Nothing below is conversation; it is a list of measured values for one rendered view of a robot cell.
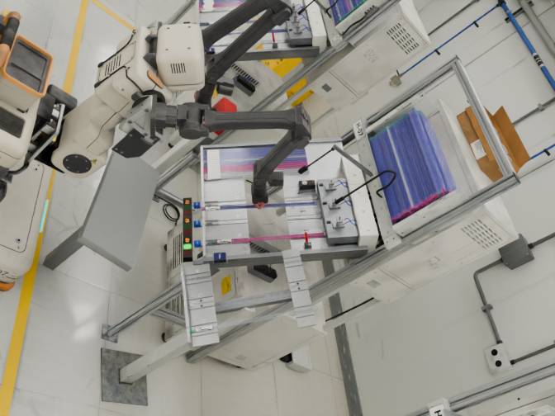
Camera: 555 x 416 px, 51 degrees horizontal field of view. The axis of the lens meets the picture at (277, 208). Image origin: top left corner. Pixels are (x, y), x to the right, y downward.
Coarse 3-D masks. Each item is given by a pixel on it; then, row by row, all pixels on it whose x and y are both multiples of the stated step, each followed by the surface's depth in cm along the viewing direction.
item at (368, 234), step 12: (348, 168) 274; (348, 180) 269; (360, 180) 269; (360, 192) 264; (360, 204) 260; (360, 216) 255; (372, 216) 256; (360, 228) 251; (372, 228) 251; (360, 240) 251; (372, 240) 252
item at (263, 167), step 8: (288, 136) 206; (304, 136) 199; (280, 144) 212; (288, 144) 208; (296, 144) 202; (304, 144) 202; (272, 152) 219; (280, 152) 214; (288, 152) 214; (256, 160) 232; (264, 160) 224; (272, 160) 220; (280, 160) 220; (256, 168) 233; (264, 168) 226; (272, 168) 226; (256, 176) 231; (264, 176) 231
